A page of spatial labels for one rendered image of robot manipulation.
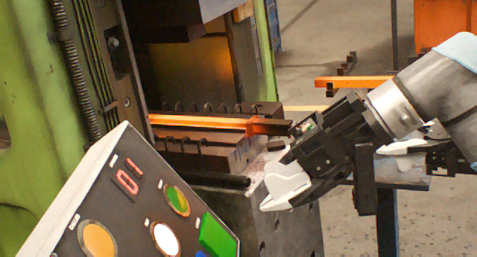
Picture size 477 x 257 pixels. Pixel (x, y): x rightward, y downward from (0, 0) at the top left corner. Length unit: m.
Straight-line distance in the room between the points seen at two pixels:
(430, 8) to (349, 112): 3.87
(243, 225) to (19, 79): 0.55
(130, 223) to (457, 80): 0.44
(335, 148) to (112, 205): 0.29
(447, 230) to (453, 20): 2.36
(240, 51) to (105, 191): 0.89
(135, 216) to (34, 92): 0.33
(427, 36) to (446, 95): 3.93
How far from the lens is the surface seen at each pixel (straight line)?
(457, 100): 0.71
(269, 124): 1.19
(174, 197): 0.78
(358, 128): 0.72
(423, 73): 0.71
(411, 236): 2.54
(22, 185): 1.06
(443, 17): 4.59
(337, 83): 1.48
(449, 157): 1.09
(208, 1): 1.07
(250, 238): 1.19
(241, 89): 1.49
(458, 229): 2.60
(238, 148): 1.19
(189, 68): 1.54
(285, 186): 0.74
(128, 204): 0.69
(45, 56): 0.93
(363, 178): 0.74
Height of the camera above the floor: 1.47
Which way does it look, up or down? 22 degrees down
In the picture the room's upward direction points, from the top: 10 degrees counter-clockwise
